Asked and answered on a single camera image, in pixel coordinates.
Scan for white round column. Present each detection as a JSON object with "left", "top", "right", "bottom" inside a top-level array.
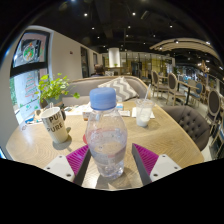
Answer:
[{"left": 108, "top": 47, "right": 122, "bottom": 68}]

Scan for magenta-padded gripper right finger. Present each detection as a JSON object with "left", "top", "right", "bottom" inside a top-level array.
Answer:
[{"left": 131, "top": 143, "right": 183, "bottom": 187}]

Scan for white paper napkins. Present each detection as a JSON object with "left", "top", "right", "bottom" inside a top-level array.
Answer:
[{"left": 118, "top": 106, "right": 156, "bottom": 119}]

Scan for grey upholstered sofa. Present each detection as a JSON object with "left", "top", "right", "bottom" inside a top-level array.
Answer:
[{"left": 61, "top": 75, "right": 151, "bottom": 107}]

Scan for clear blue-capped water bottle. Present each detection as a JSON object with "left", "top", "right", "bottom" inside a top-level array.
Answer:
[{"left": 85, "top": 87, "right": 129, "bottom": 181}]

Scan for clear plastic cup with straw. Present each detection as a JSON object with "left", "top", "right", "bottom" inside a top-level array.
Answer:
[{"left": 134, "top": 83, "right": 156, "bottom": 128}]

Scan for group of dining chairs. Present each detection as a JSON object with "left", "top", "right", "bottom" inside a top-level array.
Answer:
[{"left": 149, "top": 69, "right": 224, "bottom": 158}]

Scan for potted green plant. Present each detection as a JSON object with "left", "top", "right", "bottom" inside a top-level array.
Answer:
[{"left": 37, "top": 73, "right": 81, "bottom": 108}]

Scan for group of ceiling lights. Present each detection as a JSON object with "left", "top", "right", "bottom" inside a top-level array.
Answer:
[{"left": 83, "top": 11, "right": 214, "bottom": 46}]

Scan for white orange cardboard box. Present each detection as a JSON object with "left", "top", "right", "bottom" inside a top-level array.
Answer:
[{"left": 82, "top": 110, "right": 93, "bottom": 121}]

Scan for printed menu sheet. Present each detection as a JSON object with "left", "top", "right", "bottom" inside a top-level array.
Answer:
[{"left": 64, "top": 103, "right": 92, "bottom": 116}]

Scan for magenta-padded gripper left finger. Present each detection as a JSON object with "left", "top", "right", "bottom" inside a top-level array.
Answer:
[{"left": 43, "top": 143, "right": 93, "bottom": 187}]

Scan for person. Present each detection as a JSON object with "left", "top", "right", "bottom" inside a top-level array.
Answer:
[{"left": 90, "top": 63, "right": 106, "bottom": 78}]

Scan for white printed mug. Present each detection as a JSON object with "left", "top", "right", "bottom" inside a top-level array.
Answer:
[{"left": 39, "top": 106, "right": 69, "bottom": 145}]

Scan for colourful window poster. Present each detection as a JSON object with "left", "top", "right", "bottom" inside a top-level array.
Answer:
[{"left": 13, "top": 31, "right": 51, "bottom": 68}]

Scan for grey tufted armchair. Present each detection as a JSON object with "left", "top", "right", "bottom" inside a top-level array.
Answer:
[{"left": 162, "top": 105, "right": 212, "bottom": 152}]

